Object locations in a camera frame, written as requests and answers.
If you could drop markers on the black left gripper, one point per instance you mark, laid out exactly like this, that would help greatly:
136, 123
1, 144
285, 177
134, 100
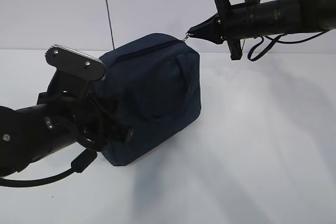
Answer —
96, 127

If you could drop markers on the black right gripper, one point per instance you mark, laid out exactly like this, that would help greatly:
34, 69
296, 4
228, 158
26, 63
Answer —
216, 32

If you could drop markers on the navy blue lunch bag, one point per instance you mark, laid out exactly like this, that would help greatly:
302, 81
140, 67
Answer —
152, 87

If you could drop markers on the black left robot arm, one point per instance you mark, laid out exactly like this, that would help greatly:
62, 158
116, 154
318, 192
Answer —
68, 112

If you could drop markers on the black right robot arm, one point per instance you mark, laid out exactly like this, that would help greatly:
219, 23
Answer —
253, 19

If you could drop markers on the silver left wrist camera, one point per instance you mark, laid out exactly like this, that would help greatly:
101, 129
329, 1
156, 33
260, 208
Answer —
75, 63

